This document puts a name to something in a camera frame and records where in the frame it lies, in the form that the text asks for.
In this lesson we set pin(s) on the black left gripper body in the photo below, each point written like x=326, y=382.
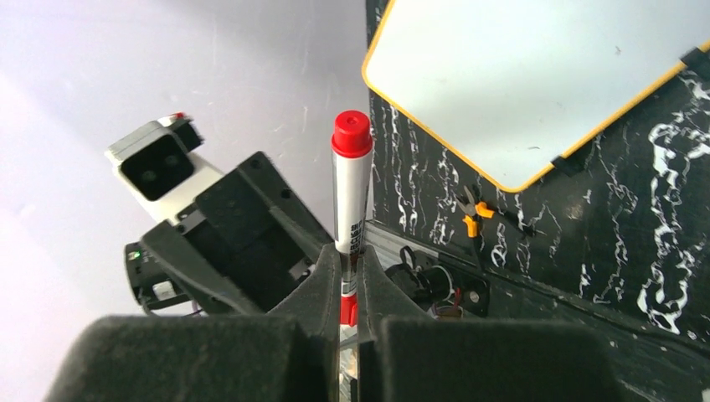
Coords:
x=239, y=242

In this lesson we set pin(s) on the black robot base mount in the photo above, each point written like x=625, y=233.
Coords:
x=446, y=293

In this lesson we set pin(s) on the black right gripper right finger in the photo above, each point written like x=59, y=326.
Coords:
x=406, y=355

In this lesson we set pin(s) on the yellow-framed whiteboard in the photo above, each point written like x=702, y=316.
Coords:
x=508, y=86

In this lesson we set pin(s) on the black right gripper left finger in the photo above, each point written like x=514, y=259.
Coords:
x=287, y=354

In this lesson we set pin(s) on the orange-handled pliers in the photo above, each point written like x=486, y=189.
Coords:
x=476, y=211

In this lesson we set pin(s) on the red whiteboard marker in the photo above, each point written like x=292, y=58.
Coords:
x=352, y=156

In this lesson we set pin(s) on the aluminium frame rail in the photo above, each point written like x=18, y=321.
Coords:
x=386, y=243

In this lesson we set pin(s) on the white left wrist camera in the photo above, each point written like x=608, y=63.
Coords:
x=158, y=164

